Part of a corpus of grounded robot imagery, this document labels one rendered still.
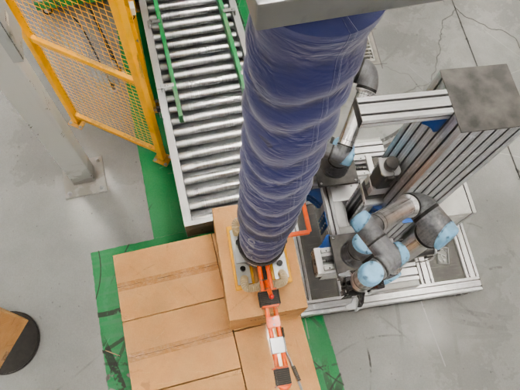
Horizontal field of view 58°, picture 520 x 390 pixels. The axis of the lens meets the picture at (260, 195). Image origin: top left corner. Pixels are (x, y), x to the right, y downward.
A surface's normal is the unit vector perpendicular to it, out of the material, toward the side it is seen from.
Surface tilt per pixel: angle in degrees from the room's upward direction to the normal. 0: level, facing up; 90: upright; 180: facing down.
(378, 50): 0
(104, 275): 0
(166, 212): 0
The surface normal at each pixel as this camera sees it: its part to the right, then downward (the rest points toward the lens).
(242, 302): 0.06, -0.37
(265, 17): 0.25, 0.90
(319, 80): 0.14, 0.83
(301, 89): -0.27, 0.81
